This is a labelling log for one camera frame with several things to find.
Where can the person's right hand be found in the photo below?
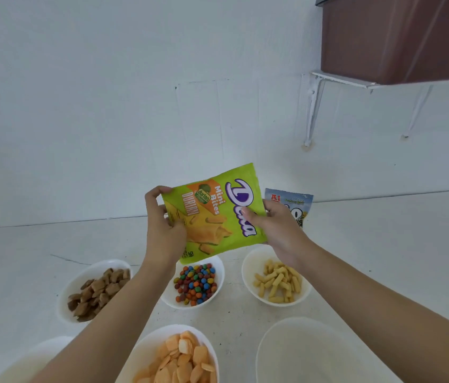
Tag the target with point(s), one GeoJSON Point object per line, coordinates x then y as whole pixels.
{"type": "Point", "coordinates": [284, 239]}

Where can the person's left hand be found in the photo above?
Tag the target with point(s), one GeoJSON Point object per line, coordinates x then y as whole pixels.
{"type": "Point", "coordinates": [164, 243]}

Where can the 360 Kuaci seed bag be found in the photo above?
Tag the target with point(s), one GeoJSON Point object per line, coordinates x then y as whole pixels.
{"type": "Point", "coordinates": [292, 203]}

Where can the white round bowl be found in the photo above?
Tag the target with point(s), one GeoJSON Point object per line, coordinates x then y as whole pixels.
{"type": "Point", "coordinates": [250, 263]}
{"type": "Point", "coordinates": [218, 271]}
{"type": "Point", "coordinates": [29, 362]}
{"type": "Point", "coordinates": [145, 347]}
{"type": "Point", "coordinates": [308, 351]}
{"type": "Point", "coordinates": [77, 279]}

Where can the pile of colourful round candies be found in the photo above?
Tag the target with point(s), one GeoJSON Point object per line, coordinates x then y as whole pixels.
{"type": "Point", "coordinates": [196, 285]}

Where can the green snack bag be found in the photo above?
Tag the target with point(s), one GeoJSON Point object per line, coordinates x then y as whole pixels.
{"type": "Point", "coordinates": [216, 219]}

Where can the pile of brown pillow snacks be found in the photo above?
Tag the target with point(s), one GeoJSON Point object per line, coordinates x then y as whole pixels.
{"type": "Point", "coordinates": [97, 293]}

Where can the pile of orange wafer cubes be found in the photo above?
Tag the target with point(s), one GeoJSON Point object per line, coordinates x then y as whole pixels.
{"type": "Point", "coordinates": [180, 360]}

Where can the person's left forearm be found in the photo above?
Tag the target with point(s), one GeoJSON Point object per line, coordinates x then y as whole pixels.
{"type": "Point", "coordinates": [105, 331]}

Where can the person's right forearm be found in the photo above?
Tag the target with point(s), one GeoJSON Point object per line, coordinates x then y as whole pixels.
{"type": "Point", "coordinates": [392, 315]}

